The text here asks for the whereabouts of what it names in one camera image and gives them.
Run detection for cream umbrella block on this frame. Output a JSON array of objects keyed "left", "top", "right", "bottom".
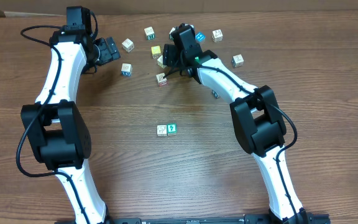
[
  {"left": 211, "top": 90, "right": 219, "bottom": 99},
  {"left": 231, "top": 54, "right": 244, "bottom": 68}
]

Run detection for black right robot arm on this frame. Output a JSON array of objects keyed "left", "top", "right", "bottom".
[{"left": 163, "top": 44, "right": 308, "bottom": 223}]

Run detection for green H wooden block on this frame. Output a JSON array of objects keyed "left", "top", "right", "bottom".
[{"left": 144, "top": 27, "right": 155, "bottom": 40}]

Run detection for cream block red letter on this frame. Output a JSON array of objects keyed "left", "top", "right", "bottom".
[{"left": 156, "top": 73, "right": 167, "bottom": 86}]

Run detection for blue letter cream block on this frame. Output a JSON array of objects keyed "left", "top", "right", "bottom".
[{"left": 121, "top": 63, "right": 132, "bottom": 76}]

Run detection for blue top wooden block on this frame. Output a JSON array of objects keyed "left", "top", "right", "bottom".
[{"left": 195, "top": 32, "right": 206, "bottom": 44}]

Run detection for yellow S wooden block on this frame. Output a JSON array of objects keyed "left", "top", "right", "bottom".
[{"left": 157, "top": 55, "right": 166, "bottom": 68}]

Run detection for yellow top wooden block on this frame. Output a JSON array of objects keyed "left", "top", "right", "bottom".
[{"left": 151, "top": 45, "right": 162, "bottom": 59}]

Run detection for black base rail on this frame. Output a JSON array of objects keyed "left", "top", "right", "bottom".
[{"left": 54, "top": 213, "right": 332, "bottom": 224}]

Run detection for cream block with drawing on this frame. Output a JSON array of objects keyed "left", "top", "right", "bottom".
[{"left": 212, "top": 29, "right": 223, "bottom": 42}]

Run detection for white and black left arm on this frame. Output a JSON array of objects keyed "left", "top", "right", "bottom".
[{"left": 21, "top": 42, "right": 112, "bottom": 223}]

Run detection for green top wooden block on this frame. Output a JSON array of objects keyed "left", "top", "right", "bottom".
[{"left": 167, "top": 123, "right": 177, "bottom": 136}]

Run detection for small cream block far left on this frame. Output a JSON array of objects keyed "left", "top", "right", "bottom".
[{"left": 122, "top": 39, "right": 134, "bottom": 52}]

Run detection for green R wooden block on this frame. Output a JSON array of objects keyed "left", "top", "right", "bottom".
[{"left": 157, "top": 125, "right": 167, "bottom": 137}]

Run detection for teal letter wooden block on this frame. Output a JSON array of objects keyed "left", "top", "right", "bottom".
[{"left": 169, "top": 27, "right": 176, "bottom": 40}]

